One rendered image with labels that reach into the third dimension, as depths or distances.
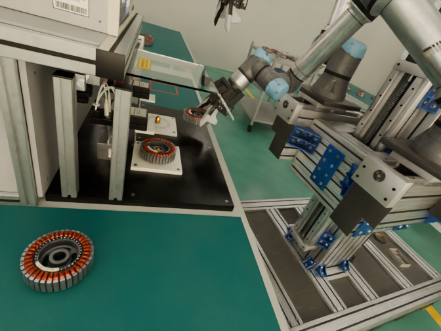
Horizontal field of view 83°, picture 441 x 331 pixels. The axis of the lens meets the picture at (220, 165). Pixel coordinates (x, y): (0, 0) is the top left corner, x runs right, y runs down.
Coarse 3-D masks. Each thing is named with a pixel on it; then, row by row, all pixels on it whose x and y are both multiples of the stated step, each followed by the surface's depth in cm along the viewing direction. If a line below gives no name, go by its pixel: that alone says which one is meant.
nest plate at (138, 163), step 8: (136, 144) 81; (136, 152) 78; (136, 160) 74; (144, 160) 76; (176, 160) 80; (136, 168) 72; (144, 168) 73; (152, 168) 73; (160, 168) 74; (168, 168) 76; (176, 168) 77
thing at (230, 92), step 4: (220, 80) 71; (224, 80) 69; (216, 84) 71; (220, 84) 72; (224, 84) 68; (228, 84) 66; (228, 88) 65; (232, 88) 64; (224, 92) 64; (228, 92) 64; (232, 92) 64; (224, 96) 64; (228, 96) 64
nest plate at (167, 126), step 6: (150, 114) 103; (156, 114) 104; (150, 120) 98; (162, 120) 101; (168, 120) 103; (174, 120) 104; (156, 126) 96; (162, 126) 97; (168, 126) 98; (174, 126) 100; (156, 132) 93; (162, 132) 93; (168, 132) 94; (174, 132) 96
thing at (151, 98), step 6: (108, 84) 86; (114, 84) 88; (132, 84) 86; (138, 84) 88; (144, 84) 90; (114, 90) 85; (138, 90) 87; (144, 90) 87; (132, 96) 87; (138, 96) 88; (144, 96) 88; (150, 96) 93
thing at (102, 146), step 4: (104, 132) 74; (100, 136) 72; (104, 136) 73; (100, 140) 70; (104, 140) 71; (100, 144) 69; (104, 144) 70; (108, 144) 70; (100, 148) 70; (104, 148) 70; (100, 152) 71; (104, 152) 71; (100, 156) 72; (104, 156) 72
